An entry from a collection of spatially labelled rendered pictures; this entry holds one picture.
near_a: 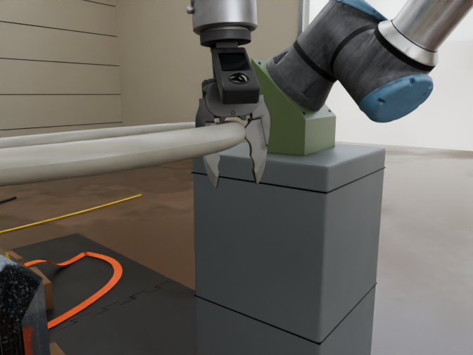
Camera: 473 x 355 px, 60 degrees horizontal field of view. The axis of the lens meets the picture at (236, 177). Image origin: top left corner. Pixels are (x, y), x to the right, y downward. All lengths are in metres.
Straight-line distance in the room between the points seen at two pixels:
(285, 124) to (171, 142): 0.69
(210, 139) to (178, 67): 6.38
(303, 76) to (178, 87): 5.78
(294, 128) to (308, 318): 0.46
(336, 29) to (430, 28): 0.22
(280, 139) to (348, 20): 0.32
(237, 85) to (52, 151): 0.23
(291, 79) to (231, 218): 0.38
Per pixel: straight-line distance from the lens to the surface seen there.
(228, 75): 0.52
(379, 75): 0.93
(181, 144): 0.39
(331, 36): 1.04
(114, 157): 0.36
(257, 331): 1.15
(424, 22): 0.92
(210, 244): 1.14
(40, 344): 1.08
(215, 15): 0.57
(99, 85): 7.65
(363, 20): 1.04
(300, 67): 1.07
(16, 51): 6.98
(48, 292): 2.16
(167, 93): 6.98
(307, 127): 1.04
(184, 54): 6.71
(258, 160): 0.58
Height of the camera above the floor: 1.00
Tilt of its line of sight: 11 degrees down
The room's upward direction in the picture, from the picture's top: straight up
